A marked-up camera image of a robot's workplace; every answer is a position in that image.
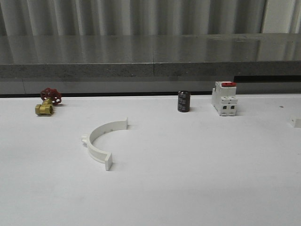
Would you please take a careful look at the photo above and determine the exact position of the white circuit breaker red switch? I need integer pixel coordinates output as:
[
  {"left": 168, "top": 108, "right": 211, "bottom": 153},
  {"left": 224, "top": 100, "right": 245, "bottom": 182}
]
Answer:
[{"left": 212, "top": 81, "right": 238, "bottom": 116}]

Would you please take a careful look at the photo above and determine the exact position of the black cylindrical capacitor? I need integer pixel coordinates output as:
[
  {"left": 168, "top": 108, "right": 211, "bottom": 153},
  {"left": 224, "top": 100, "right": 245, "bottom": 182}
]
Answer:
[{"left": 177, "top": 90, "right": 190, "bottom": 113}]

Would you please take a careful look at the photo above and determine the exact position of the brass valve red handwheel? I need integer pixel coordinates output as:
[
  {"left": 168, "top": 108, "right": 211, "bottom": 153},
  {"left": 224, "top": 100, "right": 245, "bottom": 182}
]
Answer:
[{"left": 35, "top": 88, "right": 62, "bottom": 115}]

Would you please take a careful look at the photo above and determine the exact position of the grey pleated curtain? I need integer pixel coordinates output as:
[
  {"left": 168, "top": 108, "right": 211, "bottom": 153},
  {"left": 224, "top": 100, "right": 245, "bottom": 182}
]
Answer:
[{"left": 0, "top": 0, "right": 301, "bottom": 36}]

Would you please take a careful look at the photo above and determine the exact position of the grey stone counter ledge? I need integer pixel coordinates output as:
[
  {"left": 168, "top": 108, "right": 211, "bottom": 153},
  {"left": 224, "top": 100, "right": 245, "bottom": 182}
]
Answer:
[{"left": 0, "top": 34, "right": 301, "bottom": 81}]

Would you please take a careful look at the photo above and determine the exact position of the white half pipe clamp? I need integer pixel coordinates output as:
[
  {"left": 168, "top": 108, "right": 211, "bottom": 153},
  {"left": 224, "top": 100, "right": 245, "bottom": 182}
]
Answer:
[{"left": 81, "top": 117, "right": 128, "bottom": 171}]

